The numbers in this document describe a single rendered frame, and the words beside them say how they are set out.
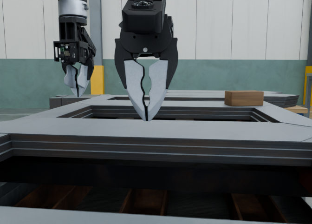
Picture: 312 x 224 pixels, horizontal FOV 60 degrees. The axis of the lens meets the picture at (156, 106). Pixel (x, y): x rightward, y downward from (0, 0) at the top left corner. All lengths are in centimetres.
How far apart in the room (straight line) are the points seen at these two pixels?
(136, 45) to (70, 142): 24
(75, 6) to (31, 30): 718
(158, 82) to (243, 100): 62
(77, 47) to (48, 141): 29
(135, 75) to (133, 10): 11
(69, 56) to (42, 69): 704
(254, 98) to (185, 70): 661
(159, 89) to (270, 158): 23
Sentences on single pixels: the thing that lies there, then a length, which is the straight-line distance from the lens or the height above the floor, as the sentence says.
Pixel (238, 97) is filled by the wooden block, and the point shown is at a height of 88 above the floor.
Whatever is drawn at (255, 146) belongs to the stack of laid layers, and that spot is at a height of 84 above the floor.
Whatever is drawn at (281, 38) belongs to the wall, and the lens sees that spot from 856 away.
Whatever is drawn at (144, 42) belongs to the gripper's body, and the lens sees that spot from 38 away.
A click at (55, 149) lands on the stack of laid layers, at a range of 55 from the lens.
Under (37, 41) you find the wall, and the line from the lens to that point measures 787.
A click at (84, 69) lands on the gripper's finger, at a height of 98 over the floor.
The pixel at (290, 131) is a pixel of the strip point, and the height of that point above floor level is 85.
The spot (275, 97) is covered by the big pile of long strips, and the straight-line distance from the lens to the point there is 146.
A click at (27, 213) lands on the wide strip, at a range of 27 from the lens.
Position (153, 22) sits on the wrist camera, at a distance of 31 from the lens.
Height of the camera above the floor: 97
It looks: 7 degrees down
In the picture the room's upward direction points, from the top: straight up
